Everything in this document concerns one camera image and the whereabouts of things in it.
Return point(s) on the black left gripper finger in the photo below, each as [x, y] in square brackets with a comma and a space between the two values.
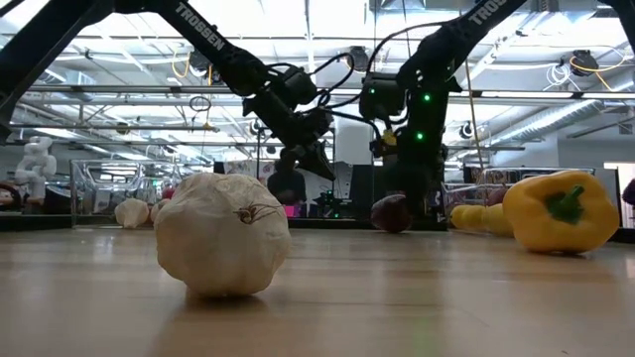
[320, 161]

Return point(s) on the small black ceiling reel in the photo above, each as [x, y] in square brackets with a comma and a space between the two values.
[466, 130]
[255, 127]

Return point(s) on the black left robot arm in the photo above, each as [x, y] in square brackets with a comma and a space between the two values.
[198, 27]

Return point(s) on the yellow bell pepper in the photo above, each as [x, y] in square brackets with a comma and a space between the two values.
[536, 218]

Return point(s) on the ceiling light rail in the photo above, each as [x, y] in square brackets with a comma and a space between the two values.
[124, 90]

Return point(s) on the clear plastic basket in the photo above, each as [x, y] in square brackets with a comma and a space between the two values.
[99, 166]
[449, 196]

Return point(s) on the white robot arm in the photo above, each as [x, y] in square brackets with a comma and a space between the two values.
[36, 166]

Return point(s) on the colourful patterned poster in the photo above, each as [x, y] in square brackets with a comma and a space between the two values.
[243, 167]

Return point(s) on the pink box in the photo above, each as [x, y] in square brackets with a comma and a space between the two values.
[292, 212]

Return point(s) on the black upright panel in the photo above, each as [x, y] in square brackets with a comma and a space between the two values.
[219, 167]
[362, 191]

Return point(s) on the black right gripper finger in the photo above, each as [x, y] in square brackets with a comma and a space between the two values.
[425, 207]

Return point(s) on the dark red apple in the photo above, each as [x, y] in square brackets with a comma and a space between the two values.
[389, 215]

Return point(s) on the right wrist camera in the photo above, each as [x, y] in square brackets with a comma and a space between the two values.
[381, 96]

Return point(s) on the person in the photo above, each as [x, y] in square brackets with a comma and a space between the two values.
[287, 188]

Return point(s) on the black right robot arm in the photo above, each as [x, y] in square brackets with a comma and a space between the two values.
[476, 20]

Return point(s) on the yellow lemon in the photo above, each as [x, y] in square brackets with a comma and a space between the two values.
[466, 218]
[496, 222]

